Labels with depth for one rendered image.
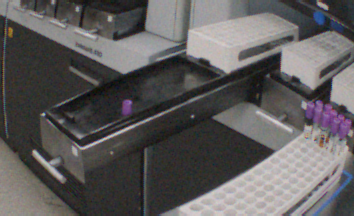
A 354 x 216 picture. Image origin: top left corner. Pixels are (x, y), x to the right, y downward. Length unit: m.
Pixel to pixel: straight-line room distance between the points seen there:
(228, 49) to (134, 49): 0.34
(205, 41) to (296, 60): 0.19
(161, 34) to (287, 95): 0.43
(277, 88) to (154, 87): 0.23
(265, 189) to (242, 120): 0.54
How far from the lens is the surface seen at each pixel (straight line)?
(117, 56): 1.50
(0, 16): 2.15
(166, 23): 1.49
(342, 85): 1.14
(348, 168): 0.95
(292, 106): 1.20
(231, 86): 1.18
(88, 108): 1.07
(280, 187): 0.77
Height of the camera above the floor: 1.31
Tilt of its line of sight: 28 degrees down
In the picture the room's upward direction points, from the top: 5 degrees clockwise
